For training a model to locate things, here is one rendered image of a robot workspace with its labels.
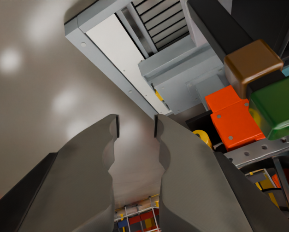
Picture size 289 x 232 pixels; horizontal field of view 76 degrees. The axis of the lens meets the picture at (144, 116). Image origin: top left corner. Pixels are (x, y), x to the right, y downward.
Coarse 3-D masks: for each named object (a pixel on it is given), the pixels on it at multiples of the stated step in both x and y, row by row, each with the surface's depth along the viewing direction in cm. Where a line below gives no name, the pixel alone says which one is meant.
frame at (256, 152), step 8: (288, 136) 46; (256, 144) 48; (264, 144) 48; (272, 144) 47; (280, 144) 46; (288, 144) 45; (232, 152) 50; (240, 152) 49; (248, 152) 50; (256, 152) 48; (264, 152) 47; (272, 152) 46; (280, 152) 49; (232, 160) 53; (240, 160) 49; (248, 160) 48; (256, 160) 51
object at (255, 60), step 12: (240, 48) 19; (252, 48) 18; (264, 48) 18; (228, 60) 19; (240, 60) 18; (252, 60) 18; (264, 60) 17; (276, 60) 17; (228, 72) 20; (240, 72) 18; (252, 72) 17; (264, 72) 17; (240, 84) 18; (240, 96) 20
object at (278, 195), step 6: (264, 192) 82; (270, 192) 82; (276, 192) 81; (282, 192) 80; (270, 198) 81; (276, 198) 80; (282, 198) 79; (282, 204) 78; (282, 210) 78; (288, 210) 77; (288, 216) 73
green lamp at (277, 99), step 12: (276, 84) 16; (288, 84) 15; (252, 96) 16; (264, 96) 16; (276, 96) 15; (288, 96) 15; (252, 108) 18; (264, 108) 16; (276, 108) 15; (288, 108) 15; (264, 120) 16; (276, 120) 15; (288, 120) 14; (264, 132) 17; (276, 132) 15; (288, 132) 16
